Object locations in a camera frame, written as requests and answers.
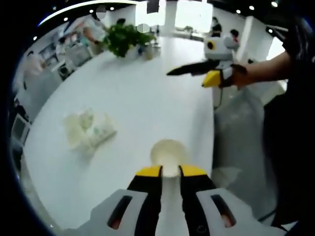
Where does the grey office chair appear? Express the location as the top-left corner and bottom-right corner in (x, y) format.
(213, 87), (267, 219)

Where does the green potted plant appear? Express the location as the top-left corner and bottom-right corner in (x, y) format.
(102, 23), (157, 58)

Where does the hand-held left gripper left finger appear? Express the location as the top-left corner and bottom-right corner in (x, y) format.
(91, 165), (164, 236)

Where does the person's right hand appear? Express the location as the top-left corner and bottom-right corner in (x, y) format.
(230, 64), (249, 89)

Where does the black cable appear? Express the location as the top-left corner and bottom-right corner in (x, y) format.
(257, 207), (278, 223)
(213, 86), (224, 109)

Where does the black wall screen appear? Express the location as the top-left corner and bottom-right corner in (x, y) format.
(147, 0), (160, 14)

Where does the white table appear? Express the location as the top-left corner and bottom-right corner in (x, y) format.
(23, 36), (215, 233)

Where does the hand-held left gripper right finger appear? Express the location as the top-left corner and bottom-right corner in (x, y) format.
(178, 164), (259, 236)

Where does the white monitor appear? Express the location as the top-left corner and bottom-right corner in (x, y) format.
(11, 115), (31, 144)

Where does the curved ceiling light strip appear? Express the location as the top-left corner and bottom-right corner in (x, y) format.
(38, 0), (138, 27)

